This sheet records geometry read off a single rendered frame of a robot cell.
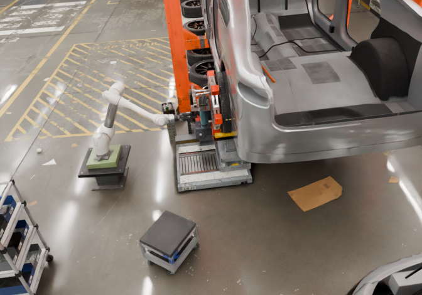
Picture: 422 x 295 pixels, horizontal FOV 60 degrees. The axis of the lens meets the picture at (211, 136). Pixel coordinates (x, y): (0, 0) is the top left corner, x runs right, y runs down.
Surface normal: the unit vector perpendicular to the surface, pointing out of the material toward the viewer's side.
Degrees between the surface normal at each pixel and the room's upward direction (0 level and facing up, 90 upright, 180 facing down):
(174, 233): 0
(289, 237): 0
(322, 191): 2
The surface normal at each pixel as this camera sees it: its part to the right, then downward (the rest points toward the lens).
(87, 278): -0.07, -0.81
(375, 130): 0.12, 0.69
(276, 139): -0.12, 0.67
